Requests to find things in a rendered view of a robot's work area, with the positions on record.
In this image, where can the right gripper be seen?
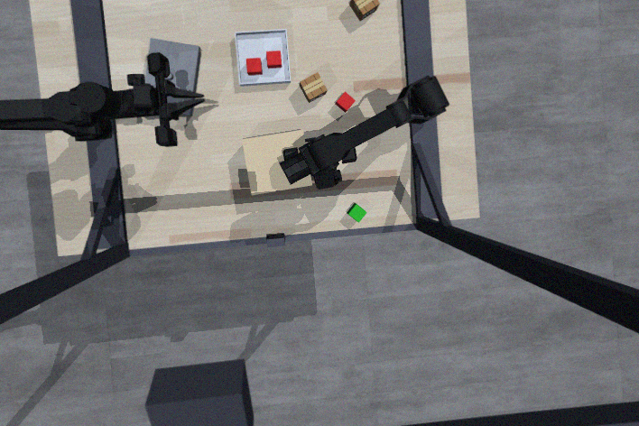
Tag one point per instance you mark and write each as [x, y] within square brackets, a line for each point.
[351, 157]

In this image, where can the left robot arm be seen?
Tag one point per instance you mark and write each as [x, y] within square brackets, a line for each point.
[63, 111]

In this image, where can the brown cardboard box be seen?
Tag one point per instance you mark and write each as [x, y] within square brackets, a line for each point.
[313, 87]
[363, 8]

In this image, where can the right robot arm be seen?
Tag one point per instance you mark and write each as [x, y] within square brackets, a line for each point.
[322, 158]

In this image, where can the green block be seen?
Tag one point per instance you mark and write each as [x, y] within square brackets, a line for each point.
[356, 212]

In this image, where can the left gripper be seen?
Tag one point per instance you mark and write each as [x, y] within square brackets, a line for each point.
[158, 66]

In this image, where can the red block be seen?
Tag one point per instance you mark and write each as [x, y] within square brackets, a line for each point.
[345, 102]
[254, 66]
[274, 59]

